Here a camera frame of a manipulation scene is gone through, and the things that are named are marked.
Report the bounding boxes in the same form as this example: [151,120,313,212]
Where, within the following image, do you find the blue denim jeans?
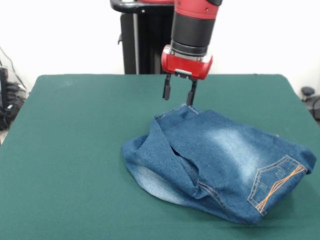
[120,103,318,225]

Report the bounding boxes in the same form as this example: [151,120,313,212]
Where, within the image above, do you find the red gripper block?
[161,44,214,106]

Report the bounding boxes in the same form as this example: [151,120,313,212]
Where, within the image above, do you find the dark green table cloth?
[0,73,320,240]

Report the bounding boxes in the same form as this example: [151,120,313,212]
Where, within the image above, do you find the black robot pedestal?
[109,0,176,75]

